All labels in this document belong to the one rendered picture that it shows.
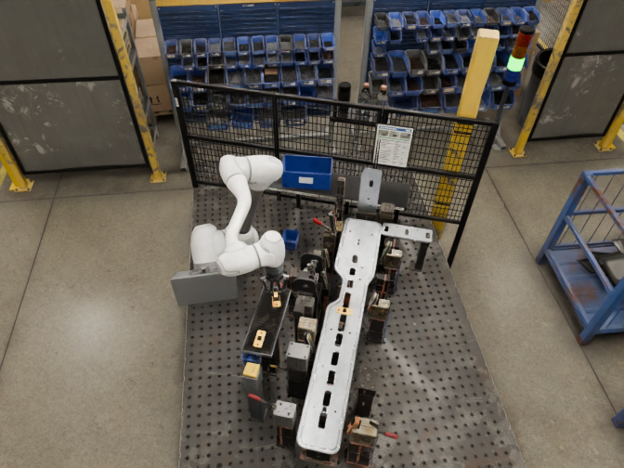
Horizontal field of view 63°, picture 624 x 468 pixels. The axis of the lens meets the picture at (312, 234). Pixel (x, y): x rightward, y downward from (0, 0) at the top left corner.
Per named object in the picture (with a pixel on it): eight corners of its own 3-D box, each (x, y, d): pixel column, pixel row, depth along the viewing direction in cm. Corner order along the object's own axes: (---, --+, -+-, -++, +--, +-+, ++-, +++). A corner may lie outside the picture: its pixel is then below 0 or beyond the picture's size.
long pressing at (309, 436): (344, 458, 213) (344, 456, 212) (292, 446, 216) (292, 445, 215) (383, 223, 304) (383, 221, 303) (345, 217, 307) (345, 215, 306)
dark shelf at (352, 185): (407, 211, 310) (408, 208, 308) (263, 188, 322) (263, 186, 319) (409, 188, 324) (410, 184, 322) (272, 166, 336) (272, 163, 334)
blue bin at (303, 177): (330, 190, 317) (331, 175, 307) (281, 187, 318) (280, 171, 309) (331, 173, 328) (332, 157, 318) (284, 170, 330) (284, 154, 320)
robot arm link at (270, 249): (279, 247, 228) (252, 256, 224) (279, 223, 217) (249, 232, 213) (289, 264, 222) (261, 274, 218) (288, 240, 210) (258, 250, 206)
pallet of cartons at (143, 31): (188, 121, 538) (170, 23, 461) (109, 128, 527) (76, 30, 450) (186, 62, 618) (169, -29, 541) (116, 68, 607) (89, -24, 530)
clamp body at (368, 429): (372, 471, 237) (382, 441, 211) (342, 463, 239) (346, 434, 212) (375, 448, 244) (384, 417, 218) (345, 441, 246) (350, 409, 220)
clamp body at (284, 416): (295, 453, 242) (294, 422, 216) (272, 448, 244) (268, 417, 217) (300, 433, 248) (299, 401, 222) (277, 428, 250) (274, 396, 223)
